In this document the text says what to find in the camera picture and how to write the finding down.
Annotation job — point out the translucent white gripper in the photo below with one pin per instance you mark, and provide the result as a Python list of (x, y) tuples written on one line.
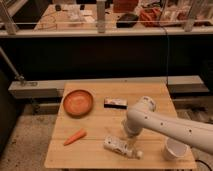
[(131, 142)]

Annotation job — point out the white plastic bottle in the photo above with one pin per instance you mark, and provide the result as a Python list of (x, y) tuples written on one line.
[(121, 147)]

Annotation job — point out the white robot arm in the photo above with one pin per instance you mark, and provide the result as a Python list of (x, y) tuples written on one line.
[(143, 115)]

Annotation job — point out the orange ceramic bowl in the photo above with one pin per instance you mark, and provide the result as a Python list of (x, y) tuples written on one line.
[(78, 103)]

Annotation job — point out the white plastic cup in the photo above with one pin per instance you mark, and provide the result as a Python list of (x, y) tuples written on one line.
[(173, 149)]

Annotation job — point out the black and white eraser block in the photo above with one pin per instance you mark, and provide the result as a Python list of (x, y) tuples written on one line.
[(115, 103)]

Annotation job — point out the orange carrot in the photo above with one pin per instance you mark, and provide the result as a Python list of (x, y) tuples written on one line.
[(80, 134)]

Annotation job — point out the grey metal beam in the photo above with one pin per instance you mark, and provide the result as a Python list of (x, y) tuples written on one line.
[(37, 89)]

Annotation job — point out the black computer mouse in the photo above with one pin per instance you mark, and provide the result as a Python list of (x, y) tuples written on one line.
[(127, 20)]

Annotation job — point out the metal clamp rod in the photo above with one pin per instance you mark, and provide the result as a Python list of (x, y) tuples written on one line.
[(18, 76)]

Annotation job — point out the background wooden workbench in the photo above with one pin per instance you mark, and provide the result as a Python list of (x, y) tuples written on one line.
[(57, 24)]

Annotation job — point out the aluminium frame post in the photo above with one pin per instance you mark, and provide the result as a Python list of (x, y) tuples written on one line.
[(101, 15)]

